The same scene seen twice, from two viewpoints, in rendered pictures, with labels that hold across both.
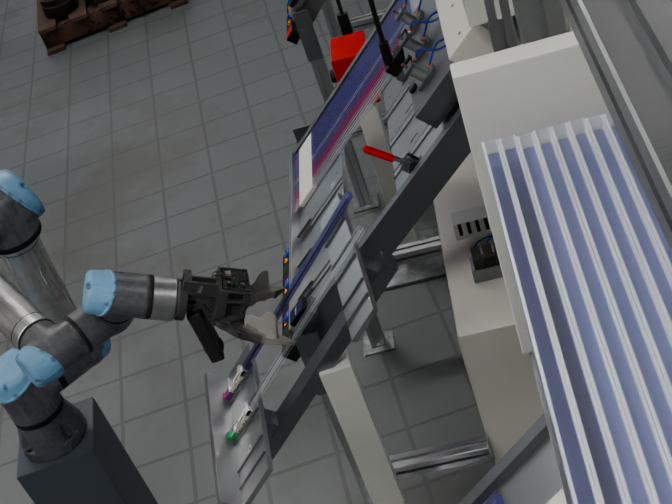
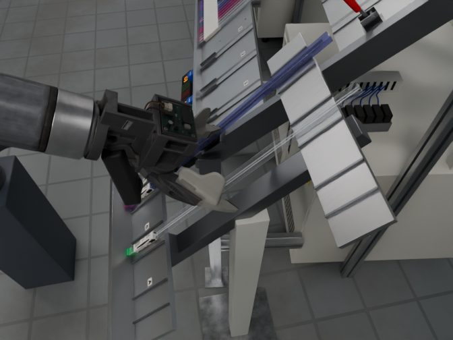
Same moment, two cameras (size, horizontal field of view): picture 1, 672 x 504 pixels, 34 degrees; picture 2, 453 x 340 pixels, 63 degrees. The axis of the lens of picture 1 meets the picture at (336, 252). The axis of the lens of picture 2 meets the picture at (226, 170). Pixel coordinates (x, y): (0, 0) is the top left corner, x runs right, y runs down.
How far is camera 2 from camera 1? 142 cm
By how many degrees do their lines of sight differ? 19
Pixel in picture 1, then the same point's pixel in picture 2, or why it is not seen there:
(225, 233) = (129, 47)
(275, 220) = (159, 46)
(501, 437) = (310, 234)
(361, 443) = (245, 267)
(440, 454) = (269, 241)
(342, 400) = (246, 242)
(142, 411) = not seen: hidden behind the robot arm
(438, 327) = not seen: hidden behind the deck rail
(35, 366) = not seen: outside the picture
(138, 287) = (26, 106)
